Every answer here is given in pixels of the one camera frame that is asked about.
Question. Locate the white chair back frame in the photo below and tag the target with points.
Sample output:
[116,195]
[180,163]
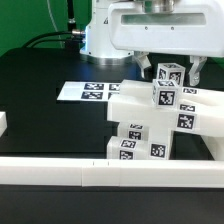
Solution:
[198,111]

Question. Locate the white tagged cube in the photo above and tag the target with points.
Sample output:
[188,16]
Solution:
[164,93]
[171,71]

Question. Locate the white chair seat part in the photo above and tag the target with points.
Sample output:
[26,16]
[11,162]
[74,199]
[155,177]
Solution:
[150,140]

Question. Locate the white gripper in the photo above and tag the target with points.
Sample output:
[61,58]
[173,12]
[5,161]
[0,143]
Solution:
[194,27]

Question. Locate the white front fence bar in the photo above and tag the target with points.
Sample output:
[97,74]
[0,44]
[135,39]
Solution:
[115,173]

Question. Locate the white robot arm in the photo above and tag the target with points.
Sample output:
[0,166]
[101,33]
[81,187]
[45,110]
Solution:
[98,47]

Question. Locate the black vertical pole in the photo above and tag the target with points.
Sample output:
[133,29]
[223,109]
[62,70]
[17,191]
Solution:
[71,23]

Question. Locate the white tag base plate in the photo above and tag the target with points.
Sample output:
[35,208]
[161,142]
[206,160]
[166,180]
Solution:
[87,91]

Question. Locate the white left fence bar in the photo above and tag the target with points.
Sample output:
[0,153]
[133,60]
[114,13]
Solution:
[3,123]

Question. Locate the white fence bar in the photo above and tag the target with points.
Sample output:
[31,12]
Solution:
[3,123]
[215,146]
[115,173]

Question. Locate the white right fence bar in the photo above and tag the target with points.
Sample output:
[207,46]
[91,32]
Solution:
[215,146]

